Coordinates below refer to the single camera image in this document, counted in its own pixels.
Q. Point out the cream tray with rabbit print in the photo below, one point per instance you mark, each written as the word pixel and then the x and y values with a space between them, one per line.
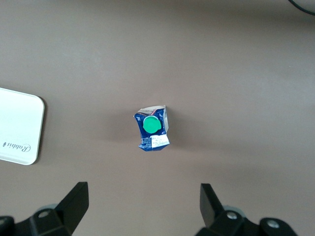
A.
pixel 19 123

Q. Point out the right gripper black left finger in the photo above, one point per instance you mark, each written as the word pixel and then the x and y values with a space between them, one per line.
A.
pixel 71 206

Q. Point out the blue milk carton green cap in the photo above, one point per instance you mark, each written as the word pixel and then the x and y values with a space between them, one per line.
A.
pixel 150 124

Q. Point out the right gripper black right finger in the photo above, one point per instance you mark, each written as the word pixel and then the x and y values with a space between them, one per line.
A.
pixel 211 211

